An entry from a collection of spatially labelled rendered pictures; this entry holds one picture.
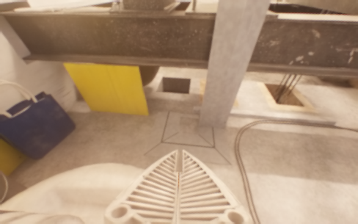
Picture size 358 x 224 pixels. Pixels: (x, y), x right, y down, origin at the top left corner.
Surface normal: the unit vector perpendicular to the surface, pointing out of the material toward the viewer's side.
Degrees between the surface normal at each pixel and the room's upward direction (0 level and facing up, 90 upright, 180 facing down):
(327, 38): 90
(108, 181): 1
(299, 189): 0
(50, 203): 73
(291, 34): 90
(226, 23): 90
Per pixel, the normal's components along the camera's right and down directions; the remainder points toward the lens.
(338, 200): 0.00, -0.73
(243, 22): 0.10, 0.68
